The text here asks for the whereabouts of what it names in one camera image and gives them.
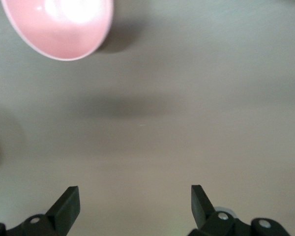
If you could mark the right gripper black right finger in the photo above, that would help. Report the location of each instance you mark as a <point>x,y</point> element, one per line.
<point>204,216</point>

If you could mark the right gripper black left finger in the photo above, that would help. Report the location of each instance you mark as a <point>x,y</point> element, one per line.
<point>61,214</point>

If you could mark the brown table cloth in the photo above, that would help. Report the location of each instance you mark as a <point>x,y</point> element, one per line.
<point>162,135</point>

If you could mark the pink bowl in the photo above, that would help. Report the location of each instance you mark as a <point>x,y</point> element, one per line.
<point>61,32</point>

